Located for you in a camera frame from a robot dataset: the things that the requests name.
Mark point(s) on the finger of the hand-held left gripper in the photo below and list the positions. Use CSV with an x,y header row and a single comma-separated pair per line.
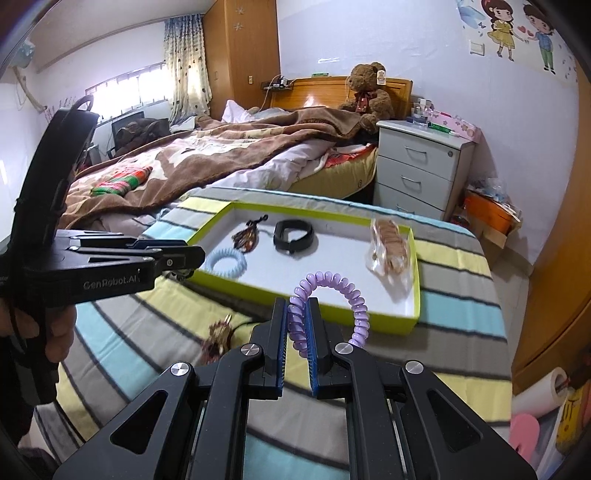
x,y
180,261
152,242

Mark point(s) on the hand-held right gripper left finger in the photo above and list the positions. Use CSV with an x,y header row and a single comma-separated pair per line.
x,y
279,346

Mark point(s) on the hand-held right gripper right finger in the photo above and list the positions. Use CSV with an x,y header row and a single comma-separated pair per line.
x,y
313,350

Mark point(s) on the green cardboard box tray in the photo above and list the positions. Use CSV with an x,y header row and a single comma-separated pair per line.
x,y
332,258

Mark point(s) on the black wrist band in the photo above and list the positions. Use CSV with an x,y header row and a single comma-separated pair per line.
x,y
304,242

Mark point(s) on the clear and gold hair claw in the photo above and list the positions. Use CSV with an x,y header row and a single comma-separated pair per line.
x,y
388,249

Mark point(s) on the person's left hand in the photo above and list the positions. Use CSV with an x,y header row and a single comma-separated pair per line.
x,y
62,332

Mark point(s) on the rhinestone hair clip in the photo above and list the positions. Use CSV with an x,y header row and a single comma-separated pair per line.
x,y
217,339

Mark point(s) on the red green plaid cloth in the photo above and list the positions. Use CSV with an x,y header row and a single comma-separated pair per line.
x,y
122,181

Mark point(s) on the brown blanket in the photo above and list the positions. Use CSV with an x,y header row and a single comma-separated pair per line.
x,y
207,152

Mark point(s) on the dark clothes pile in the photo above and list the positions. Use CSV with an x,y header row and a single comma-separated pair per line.
x,y
147,129

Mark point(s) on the striped cloth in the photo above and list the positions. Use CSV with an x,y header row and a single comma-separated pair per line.
x,y
452,286

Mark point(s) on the window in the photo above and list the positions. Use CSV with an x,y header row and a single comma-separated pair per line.
x,y
134,87

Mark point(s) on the dotted curtain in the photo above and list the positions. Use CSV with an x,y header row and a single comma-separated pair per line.
x,y
189,69

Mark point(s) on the red patterned pillow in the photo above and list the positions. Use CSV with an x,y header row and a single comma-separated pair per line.
x,y
346,161

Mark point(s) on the power strip shelf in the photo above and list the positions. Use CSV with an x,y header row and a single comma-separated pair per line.
x,y
277,84

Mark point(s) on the wooden wardrobe with star stickers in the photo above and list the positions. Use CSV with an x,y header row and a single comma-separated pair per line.
x,y
240,55

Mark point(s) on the white nightstand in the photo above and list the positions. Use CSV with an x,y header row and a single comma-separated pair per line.
x,y
415,161

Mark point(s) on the wooden headboard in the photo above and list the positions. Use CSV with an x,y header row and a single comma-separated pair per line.
x,y
318,94

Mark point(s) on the orange box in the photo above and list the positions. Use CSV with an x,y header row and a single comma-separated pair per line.
x,y
489,212

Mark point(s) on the white paper roll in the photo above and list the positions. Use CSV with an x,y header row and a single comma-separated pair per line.
x,y
535,397

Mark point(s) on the pink foam piece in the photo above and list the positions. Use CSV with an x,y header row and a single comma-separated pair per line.
x,y
524,438

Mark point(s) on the plain wooden wardrobe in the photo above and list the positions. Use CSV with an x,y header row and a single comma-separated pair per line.
x,y
554,277

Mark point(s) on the brown teddy bear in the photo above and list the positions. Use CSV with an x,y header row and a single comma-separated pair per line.
x,y
369,92

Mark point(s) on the small cosmetic bottles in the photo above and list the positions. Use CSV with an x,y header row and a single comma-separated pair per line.
x,y
422,110

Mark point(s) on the yellow cartoon bag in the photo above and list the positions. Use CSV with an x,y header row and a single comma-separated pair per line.
x,y
570,420

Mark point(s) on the pink floral box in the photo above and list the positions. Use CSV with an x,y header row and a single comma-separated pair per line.
x,y
457,124

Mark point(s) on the white light switch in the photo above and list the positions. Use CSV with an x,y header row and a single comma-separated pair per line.
x,y
477,47

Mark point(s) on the cartoon wall sticker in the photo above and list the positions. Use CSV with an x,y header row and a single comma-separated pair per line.
x,y
503,27

